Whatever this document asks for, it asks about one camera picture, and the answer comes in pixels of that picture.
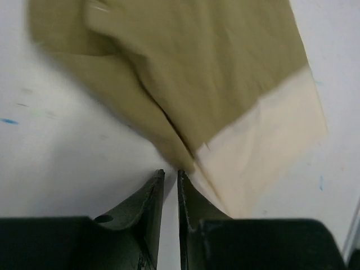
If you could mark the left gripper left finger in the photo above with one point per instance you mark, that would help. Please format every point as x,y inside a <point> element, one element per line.
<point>125,237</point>

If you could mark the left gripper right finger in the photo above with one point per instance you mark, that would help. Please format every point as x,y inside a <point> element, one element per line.
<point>209,239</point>

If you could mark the olive and cream underwear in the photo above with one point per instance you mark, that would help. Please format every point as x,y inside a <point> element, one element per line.
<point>223,89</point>

